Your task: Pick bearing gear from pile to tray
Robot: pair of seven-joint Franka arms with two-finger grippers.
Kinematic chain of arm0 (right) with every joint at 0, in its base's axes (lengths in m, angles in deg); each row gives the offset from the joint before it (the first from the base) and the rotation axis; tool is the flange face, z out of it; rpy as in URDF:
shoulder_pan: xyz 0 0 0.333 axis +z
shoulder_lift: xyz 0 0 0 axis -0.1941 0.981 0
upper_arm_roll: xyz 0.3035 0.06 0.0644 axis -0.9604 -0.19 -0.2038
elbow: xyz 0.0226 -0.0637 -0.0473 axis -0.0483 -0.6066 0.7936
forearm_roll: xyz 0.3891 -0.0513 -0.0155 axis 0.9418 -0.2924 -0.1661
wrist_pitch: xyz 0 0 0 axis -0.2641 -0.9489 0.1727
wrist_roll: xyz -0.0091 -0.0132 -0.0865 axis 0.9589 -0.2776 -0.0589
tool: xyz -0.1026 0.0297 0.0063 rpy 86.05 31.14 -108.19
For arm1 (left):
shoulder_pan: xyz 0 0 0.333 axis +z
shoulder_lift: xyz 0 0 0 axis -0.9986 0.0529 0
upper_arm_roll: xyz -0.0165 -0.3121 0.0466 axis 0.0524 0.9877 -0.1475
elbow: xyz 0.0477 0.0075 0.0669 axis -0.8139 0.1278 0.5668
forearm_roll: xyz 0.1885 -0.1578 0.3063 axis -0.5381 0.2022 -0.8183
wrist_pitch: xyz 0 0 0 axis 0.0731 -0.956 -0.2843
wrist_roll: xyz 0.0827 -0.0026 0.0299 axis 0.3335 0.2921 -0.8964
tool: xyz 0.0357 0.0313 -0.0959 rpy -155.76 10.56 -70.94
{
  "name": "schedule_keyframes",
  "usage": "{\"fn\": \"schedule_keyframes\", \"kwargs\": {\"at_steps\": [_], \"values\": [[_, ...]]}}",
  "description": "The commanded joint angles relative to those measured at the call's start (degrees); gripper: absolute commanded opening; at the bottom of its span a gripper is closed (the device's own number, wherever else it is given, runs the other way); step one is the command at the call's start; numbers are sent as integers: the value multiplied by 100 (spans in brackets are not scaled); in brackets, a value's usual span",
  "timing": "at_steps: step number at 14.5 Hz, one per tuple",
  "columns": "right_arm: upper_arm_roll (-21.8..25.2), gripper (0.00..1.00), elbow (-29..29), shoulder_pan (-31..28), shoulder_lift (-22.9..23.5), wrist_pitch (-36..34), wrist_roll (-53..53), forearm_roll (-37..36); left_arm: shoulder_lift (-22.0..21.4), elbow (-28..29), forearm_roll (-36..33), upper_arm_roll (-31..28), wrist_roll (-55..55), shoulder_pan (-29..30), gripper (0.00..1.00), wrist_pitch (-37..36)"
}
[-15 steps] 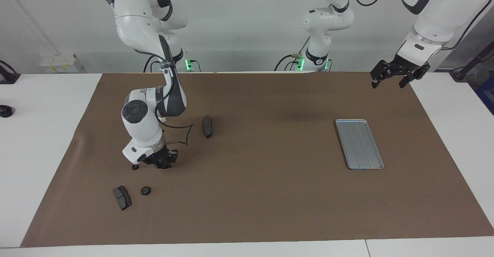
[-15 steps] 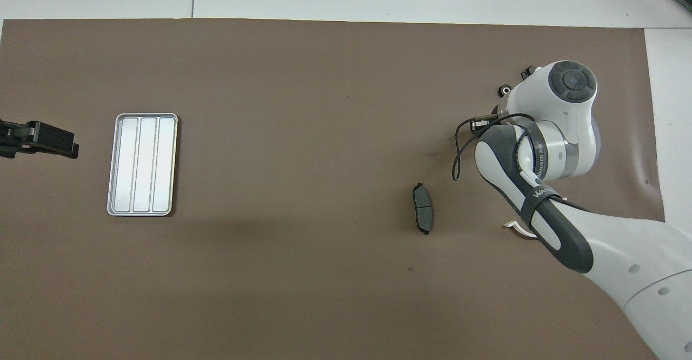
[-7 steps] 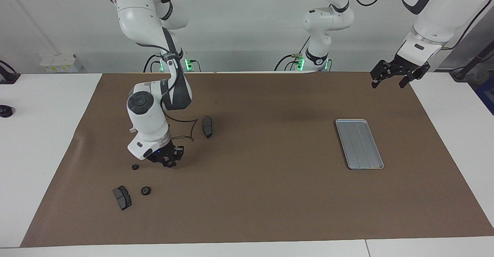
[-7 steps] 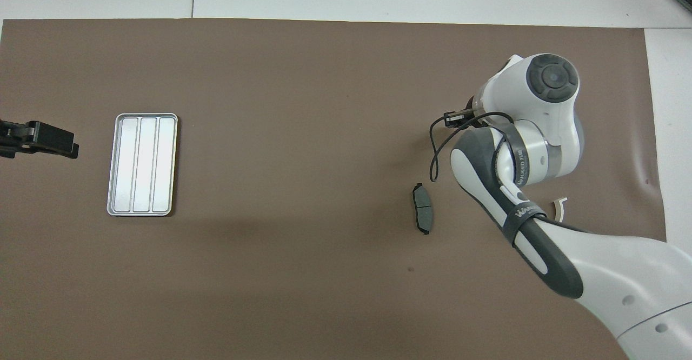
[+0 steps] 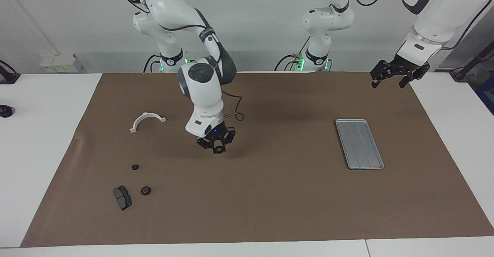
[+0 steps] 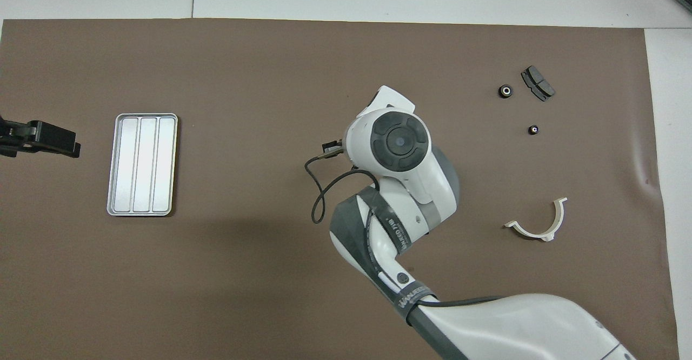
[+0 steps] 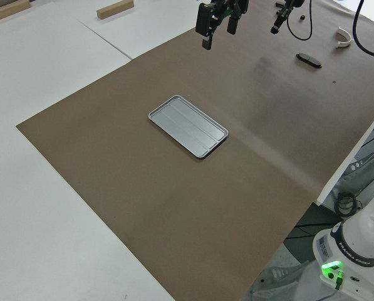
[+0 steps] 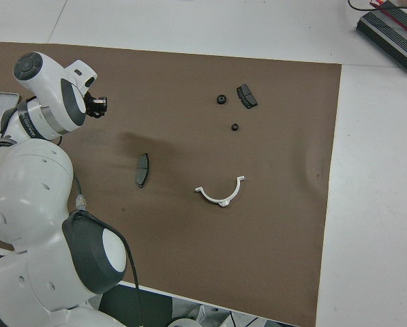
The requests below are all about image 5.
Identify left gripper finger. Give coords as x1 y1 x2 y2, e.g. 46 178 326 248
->
370 59 396 88
399 63 431 88

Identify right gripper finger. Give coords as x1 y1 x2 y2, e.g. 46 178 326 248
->
197 135 217 153
221 128 236 152

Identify silver metal tray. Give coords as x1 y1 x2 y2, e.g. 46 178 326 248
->
335 119 384 170

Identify black stand pole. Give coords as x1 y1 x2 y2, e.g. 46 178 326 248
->
450 41 494 82

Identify brown table mat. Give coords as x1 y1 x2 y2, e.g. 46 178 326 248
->
20 71 494 248

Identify blue crate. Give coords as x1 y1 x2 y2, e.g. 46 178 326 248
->
474 76 494 115

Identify dark grey slotted brake pad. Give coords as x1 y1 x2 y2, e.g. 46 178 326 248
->
113 186 132 211

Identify black table clamp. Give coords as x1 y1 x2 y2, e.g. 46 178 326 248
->
0 60 20 85

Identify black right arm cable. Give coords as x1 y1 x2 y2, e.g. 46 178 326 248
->
123 0 245 122

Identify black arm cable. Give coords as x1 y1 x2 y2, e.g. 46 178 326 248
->
347 0 494 51
123 0 245 122

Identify white curved plastic bracket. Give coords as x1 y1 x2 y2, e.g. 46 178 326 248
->
129 112 167 134

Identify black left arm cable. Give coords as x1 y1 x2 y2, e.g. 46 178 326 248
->
347 0 494 51

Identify black base power cables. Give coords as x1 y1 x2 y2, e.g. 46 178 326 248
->
144 53 201 72
275 37 332 71

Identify white wall box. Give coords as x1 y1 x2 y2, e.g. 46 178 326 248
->
40 54 83 73

